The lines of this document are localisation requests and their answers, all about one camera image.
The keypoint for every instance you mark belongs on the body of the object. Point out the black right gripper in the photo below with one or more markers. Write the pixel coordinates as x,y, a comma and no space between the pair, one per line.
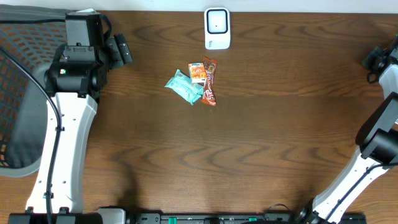
374,59

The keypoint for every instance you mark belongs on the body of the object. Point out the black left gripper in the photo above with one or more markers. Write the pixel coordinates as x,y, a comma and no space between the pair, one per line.
116,50

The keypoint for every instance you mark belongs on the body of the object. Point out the teal snack bar wrapper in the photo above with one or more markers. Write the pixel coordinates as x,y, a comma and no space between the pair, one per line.
182,85

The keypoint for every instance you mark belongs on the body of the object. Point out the small orange tissue pack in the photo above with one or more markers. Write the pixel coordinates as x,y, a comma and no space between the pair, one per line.
197,72

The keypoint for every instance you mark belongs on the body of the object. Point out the orange brown snack bar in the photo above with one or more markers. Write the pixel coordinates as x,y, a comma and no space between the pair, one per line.
208,96

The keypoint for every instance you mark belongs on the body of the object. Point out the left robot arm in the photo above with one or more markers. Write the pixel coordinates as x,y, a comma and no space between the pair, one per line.
72,86

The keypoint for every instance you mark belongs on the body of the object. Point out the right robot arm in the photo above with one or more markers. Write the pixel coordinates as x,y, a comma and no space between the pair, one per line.
376,145

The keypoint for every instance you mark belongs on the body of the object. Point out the white barcode scanner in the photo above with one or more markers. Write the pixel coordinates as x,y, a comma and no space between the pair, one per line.
217,23

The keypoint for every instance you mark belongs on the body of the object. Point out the grey plastic mesh basket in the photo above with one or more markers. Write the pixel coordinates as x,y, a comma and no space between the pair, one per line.
30,37

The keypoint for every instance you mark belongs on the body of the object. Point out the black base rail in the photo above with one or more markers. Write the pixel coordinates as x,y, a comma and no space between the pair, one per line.
270,216

